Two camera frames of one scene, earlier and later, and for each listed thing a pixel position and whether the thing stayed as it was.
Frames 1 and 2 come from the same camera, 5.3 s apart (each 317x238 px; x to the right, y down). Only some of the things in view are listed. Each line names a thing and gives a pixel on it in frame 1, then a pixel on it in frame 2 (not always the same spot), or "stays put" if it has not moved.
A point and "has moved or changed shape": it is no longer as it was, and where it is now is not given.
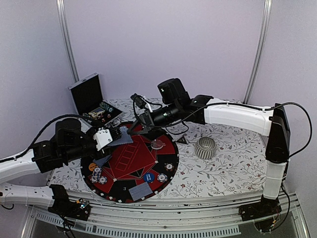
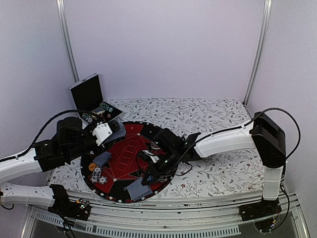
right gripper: (146, 118) to (158, 175)
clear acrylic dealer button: (157, 144) stays put
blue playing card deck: (126, 138) has moved or changed shape
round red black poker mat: (152, 157) stays put
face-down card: (101, 161) stays put
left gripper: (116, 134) to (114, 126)
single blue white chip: (102, 180) stays put
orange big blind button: (92, 166) stays put
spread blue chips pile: (96, 174) stays put
